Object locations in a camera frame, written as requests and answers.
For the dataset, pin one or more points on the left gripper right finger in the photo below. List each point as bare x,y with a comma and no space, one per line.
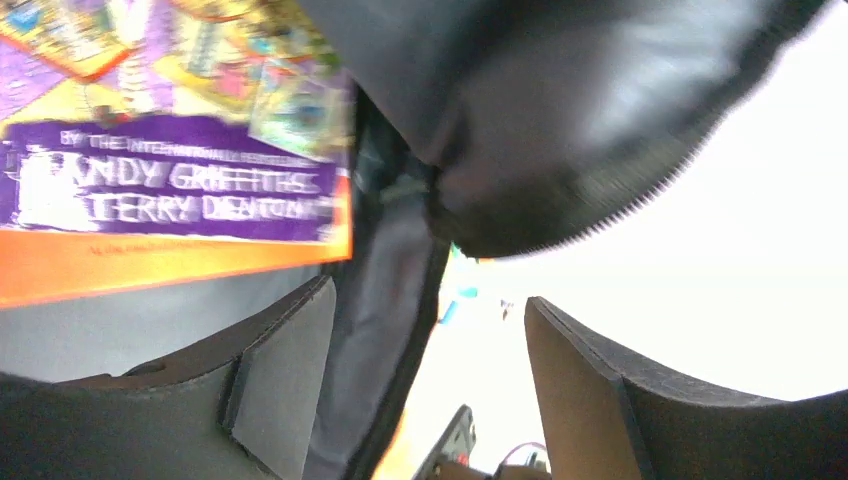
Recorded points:
609,412

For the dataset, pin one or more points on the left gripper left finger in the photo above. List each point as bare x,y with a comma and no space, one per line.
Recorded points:
239,404

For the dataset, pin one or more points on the purple Treehouse book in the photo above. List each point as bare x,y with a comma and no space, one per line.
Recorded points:
156,142

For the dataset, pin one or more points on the black backpack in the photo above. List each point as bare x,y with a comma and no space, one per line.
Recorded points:
523,127

